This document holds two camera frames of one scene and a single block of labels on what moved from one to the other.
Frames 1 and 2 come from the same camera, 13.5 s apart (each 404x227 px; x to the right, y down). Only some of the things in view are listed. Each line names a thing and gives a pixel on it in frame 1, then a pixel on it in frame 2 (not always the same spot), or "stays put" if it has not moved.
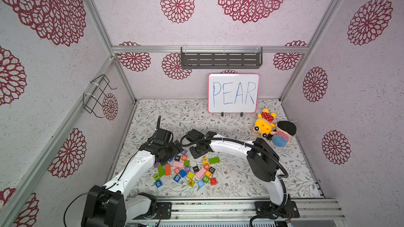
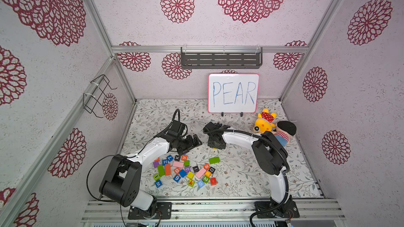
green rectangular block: [214, 160] stays put
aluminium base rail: [238, 210] stays put
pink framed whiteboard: [233, 93] stays put
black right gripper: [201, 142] → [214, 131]
